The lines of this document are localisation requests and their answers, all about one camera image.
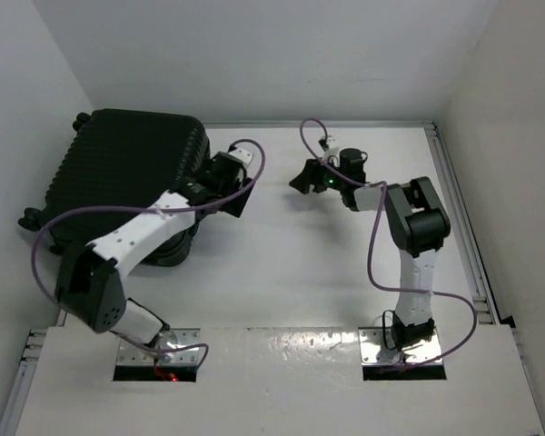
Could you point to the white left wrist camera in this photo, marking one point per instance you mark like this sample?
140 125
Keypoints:
242 155

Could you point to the black suitcase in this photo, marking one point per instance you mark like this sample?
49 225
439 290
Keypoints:
124 158

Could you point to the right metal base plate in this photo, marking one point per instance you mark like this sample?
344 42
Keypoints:
375 354

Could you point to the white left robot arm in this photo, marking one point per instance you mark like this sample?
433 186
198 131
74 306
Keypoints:
90 282

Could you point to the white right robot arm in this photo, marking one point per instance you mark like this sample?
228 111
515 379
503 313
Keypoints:
417 222

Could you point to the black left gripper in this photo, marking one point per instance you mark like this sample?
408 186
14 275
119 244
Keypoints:
233 204

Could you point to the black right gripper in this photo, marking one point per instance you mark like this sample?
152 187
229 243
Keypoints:
311 174

